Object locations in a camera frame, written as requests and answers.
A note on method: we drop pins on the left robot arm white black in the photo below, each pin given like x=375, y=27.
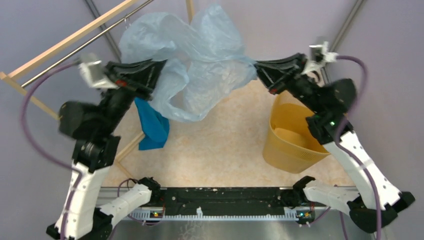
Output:
x=92, y=127

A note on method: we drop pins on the light blue plastic trash bag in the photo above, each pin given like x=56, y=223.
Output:
x=205, y=60

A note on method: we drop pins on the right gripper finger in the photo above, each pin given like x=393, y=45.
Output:
x=276, y=82
x=292, y=64

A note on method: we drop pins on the white toothed cable duct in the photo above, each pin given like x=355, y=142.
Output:
x=148, y=215

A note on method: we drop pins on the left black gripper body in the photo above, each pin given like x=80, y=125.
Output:
x=118, y=82

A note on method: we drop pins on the blue t-shirt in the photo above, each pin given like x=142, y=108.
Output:
x=155, y=127

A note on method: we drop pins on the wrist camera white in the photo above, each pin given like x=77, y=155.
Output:
x=319, y=57
x=93, y=72

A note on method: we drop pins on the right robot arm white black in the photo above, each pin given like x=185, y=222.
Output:
x=376, y=202

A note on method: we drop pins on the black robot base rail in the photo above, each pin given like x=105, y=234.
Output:
x=228, y=201

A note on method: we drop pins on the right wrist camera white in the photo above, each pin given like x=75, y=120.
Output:
x=319, y=57

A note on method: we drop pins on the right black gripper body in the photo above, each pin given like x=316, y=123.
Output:
x=302, y=85

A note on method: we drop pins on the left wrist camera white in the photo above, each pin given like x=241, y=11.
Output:
x=93, y=72

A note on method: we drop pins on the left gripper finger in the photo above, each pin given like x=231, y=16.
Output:
x=134, y=70
x=142, y=86

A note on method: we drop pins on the wooden clothes rack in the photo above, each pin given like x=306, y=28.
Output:
x=12, y=77

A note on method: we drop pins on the yellow plastic trash bin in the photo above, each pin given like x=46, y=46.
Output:
x=289, y=145

